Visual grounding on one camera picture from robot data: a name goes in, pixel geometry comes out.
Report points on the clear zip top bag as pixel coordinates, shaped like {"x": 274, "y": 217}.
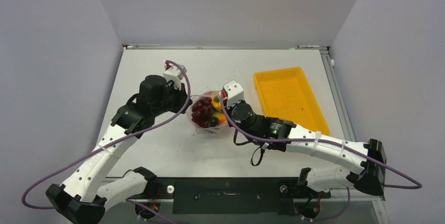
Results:
{"x": 209, "y": 130}

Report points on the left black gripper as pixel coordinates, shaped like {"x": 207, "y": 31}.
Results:
{"x": 181, "y": 95}

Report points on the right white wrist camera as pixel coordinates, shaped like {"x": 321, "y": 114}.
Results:
{"x": 234, "y": 93}

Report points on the red grape bunch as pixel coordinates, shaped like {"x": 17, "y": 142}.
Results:
{"x": 202, "y": 111}

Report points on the yellow bell pepper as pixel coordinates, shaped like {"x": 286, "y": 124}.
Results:
{"x": 216, "y": 103}

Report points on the small orange pumpkin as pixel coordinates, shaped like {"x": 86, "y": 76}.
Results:
{"x": 220, "y": 116}

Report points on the long purple eggplant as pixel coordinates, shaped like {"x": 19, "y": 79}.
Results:
{"x": 213, "y": 122}

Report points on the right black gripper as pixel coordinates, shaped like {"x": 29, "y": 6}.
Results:
{"x": 229, "y": 108}

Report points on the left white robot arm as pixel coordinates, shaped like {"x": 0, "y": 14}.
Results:
{"x": 82, "y": 198}

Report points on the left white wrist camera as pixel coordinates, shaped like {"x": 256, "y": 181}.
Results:
{"x": 174, "y": 73}

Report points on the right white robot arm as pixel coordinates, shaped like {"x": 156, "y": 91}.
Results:
{"x": 355, "y": 164}

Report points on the yellow plastic tray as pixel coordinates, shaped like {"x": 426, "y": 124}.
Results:
{"x": 286, "y": 94}

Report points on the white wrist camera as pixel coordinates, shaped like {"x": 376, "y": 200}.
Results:
{"x": 174, "y": 73}
{"x": 234, "y": 93}

